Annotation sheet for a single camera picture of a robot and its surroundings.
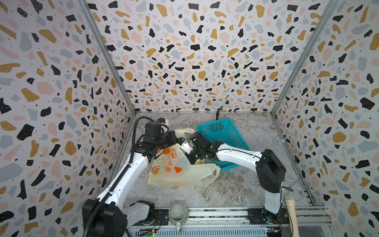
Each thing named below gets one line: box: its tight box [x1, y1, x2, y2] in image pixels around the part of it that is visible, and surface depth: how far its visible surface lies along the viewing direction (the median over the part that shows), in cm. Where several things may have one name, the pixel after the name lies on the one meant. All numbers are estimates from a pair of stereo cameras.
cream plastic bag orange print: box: [148, 127, 221, 187], surface depth 76 cm
